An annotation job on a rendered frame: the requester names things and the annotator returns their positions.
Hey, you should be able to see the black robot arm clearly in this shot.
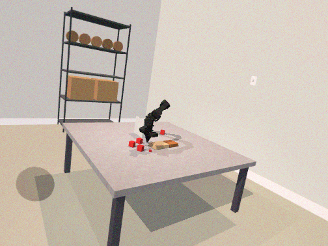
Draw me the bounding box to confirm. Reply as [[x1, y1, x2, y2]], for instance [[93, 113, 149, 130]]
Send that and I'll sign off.
[[139, 100, 170, 133]]

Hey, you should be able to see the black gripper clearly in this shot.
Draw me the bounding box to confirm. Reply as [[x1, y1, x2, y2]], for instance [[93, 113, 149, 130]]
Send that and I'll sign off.
[[144, 124, 158, 142]]

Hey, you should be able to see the brown square block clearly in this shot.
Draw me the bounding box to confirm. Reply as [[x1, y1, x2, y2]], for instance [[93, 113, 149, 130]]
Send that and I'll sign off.
[[163, 140, 178, 148]]

